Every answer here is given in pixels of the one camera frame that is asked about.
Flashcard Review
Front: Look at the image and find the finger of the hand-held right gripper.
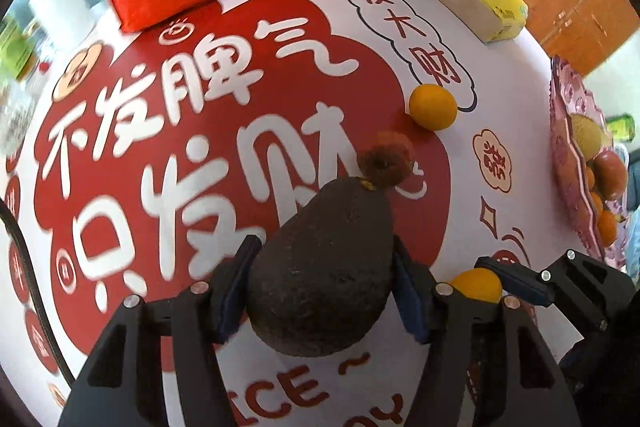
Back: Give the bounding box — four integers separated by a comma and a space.
474, 249, 636, 333

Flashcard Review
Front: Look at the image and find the yellow tissue box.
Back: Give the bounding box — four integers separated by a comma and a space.
434, 0, 530, 44

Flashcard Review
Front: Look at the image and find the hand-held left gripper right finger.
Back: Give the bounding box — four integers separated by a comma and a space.
392, 234, 583, 427

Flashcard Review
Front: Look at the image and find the pink plastic fruit plate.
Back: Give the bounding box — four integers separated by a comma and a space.
550, 56, 631, 270

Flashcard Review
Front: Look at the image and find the yellow pear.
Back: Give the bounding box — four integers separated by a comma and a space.
570, 114, 615, 162

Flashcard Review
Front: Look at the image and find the green packet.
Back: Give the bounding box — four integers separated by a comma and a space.
607, 114, 636, 140

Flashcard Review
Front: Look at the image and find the glass bottle green label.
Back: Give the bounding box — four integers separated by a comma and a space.
0, 19, 37, 78

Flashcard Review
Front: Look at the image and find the black cable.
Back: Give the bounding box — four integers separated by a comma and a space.
0, 202, 76, 383

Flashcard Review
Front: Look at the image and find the dark avocado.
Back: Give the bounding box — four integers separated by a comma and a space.
246, 177, 393, 356

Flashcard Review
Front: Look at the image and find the red apple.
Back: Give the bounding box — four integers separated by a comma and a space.
592, 149, 630, 202

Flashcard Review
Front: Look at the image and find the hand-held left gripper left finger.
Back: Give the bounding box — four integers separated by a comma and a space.
57, 234, 263, 427

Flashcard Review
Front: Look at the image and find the dark red passion fruit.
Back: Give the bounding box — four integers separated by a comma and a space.
361, 132, 416, 188

